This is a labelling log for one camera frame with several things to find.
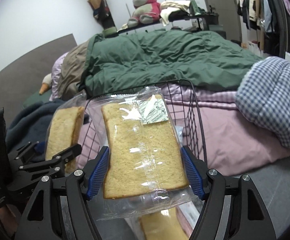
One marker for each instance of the grey door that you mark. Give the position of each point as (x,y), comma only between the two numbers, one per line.
(227,17)

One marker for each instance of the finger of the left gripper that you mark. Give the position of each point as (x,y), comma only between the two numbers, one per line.
(32,173)
(30,153)

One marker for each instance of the pink plush bear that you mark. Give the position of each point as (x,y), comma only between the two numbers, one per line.
(146,12)

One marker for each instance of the brown duvet lining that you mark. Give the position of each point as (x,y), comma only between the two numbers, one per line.
(71,71)

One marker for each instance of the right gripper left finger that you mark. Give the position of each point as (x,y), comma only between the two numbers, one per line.
(42,217)

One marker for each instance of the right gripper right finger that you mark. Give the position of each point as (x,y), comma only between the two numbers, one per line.
(248,215)

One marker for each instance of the bagged bread slice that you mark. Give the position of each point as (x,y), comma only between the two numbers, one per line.
(145,172)

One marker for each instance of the dark teal fleece blanket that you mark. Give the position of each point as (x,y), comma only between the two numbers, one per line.
(31,125)

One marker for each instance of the clothes rack with garments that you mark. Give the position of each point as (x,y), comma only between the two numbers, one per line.
(266,24)

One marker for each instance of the white goose plush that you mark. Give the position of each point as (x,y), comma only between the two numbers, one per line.
(46,84)

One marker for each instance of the grey headboard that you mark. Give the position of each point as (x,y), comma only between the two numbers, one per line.
(23,77)

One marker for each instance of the pink bed sheet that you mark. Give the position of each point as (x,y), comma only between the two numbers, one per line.
(234,145)

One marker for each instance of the black wire basket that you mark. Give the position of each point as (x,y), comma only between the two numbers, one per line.
(183,106)

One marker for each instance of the blue checked pillow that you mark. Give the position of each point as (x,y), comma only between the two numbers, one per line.
(263,97)

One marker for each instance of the green duvet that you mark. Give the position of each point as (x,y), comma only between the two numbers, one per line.
(206,59)

